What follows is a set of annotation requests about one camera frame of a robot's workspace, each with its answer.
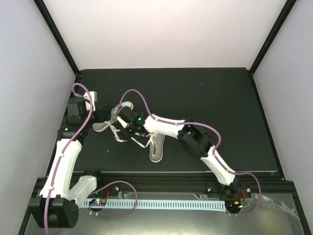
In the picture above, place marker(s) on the black frame post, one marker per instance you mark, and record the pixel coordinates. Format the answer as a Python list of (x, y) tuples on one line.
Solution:
[(41, 6), (283, 15)]

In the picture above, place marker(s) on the left small circuit board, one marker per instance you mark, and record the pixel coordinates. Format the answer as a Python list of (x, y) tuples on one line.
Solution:
[(98, 202)]

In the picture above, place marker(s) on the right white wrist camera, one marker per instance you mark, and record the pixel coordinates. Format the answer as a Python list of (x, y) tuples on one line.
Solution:
[(115, 111)]

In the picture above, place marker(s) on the right black frame post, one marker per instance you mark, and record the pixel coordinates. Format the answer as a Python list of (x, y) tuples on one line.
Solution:
[(283, 15)]

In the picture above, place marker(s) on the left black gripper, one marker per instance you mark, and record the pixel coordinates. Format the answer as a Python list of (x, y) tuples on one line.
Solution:
[(101, 118)]

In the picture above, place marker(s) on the right small circuit board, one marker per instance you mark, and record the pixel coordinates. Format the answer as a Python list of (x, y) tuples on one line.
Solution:
[(236, 204)]

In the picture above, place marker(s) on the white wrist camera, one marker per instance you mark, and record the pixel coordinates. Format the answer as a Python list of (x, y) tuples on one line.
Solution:
[(115, 111), (90, 98)]

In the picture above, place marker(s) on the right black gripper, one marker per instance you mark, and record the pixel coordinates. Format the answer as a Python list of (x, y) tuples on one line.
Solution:
[(128, 134)]

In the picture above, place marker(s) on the white slotted cable duct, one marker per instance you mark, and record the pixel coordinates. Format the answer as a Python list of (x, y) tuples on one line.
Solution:
[(160, 205)]

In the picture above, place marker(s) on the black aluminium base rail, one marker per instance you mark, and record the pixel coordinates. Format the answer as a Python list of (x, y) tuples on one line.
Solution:
[(198, 183)]

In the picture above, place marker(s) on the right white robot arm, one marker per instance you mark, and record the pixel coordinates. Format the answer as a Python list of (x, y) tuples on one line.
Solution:
[(194, 139)]

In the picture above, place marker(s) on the small circuit board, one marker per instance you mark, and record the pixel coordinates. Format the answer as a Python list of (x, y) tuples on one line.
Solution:
[(98, 202), (236, 204)]

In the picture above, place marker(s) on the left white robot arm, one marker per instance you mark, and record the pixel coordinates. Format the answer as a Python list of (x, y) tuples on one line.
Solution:
[(57, 203)]

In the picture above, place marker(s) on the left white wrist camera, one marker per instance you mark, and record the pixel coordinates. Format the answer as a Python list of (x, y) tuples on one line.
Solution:
[(90, 98)]

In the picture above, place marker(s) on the left black frame post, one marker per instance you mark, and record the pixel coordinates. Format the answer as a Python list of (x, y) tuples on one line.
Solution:
[(41, 6)]

